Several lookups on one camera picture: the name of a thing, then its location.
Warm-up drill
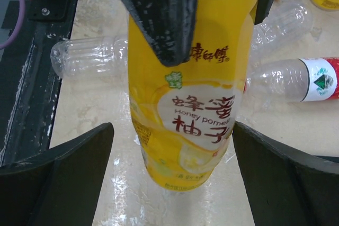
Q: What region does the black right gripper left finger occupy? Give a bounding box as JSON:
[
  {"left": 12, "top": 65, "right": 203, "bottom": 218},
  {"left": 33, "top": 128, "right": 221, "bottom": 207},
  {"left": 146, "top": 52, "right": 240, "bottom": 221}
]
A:
[{"left": 1, "top": 123, "right": 114, "bottom": 225}]

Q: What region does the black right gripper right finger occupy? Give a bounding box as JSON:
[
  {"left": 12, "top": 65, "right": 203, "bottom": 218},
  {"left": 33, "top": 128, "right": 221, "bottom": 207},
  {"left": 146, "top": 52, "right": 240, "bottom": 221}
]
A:
[{"left": 233, "top": 122, "right": 338, "bottom": 225}]

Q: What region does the clear crushed bottle middle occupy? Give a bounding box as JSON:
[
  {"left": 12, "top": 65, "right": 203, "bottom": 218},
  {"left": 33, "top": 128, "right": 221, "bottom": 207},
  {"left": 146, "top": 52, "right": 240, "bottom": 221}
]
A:
[{"left": 250, "top": 2, "right": 313, "bottom": 62}]

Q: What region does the long clear crushed bottle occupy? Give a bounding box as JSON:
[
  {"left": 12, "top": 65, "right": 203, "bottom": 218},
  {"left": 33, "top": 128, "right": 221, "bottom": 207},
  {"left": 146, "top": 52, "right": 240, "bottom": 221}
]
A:
[{"left": 50, "top": 36, "right": 128, "bottom": 79}]

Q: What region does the red label clear bottle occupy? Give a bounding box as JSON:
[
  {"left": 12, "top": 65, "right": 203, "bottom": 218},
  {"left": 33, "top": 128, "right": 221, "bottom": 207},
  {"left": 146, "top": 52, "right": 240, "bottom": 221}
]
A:
[{"left": 245, "top": 57, "right": 338, "bottom": 102}]

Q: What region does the black base frame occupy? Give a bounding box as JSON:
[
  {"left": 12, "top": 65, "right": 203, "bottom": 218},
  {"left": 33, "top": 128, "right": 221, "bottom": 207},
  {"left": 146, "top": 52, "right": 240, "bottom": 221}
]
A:
[{"left": 1, "top": 0, "right": 78, "bottom": 165}]

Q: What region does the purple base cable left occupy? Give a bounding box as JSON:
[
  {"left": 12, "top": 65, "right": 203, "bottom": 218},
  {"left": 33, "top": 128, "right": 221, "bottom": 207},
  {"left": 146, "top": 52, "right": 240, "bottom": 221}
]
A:
[{"left": 0, "top": 0, "right": 26, "bottom": 50}]

